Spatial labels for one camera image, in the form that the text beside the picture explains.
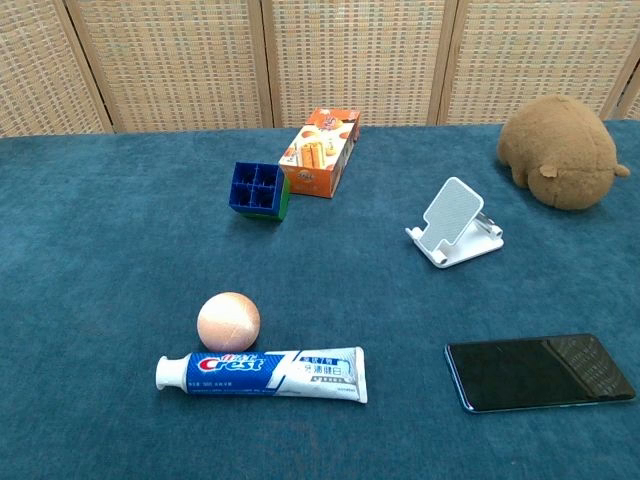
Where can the blue and green block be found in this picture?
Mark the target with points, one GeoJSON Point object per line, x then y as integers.
{"type": "Point", "coordinates": [256, 187]}

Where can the orange snack box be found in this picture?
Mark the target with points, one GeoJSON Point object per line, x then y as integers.
{"type": "Point", "coordinates": [320, 160]}

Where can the white folding phone stand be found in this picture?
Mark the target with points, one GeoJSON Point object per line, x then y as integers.
{"type": "Point", "coordinates": [452, 215]}

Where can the brown plush capybara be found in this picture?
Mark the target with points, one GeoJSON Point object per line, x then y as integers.
{"type": "Point", "coordinates": [560, 150]}

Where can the teal table cloth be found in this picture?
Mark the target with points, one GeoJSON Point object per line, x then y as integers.
{"type": "Point", "coordinates": [125, 250]}

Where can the Crest toothpaste tube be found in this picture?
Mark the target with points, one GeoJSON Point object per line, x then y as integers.
{"type": "Point", "coordinates": [280, 372]}

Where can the peach coloured ball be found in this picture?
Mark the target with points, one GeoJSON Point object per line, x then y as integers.
{"type": "Point", "coordinates": [229, 321]}

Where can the woven rattan folding screen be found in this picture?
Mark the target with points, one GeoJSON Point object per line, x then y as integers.
{"type": "Point", "coordinates": [350, 55]}

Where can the black smartphone blue frame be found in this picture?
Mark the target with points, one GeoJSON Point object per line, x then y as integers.
{"type": "Point", "coordinates": [535, 372]}

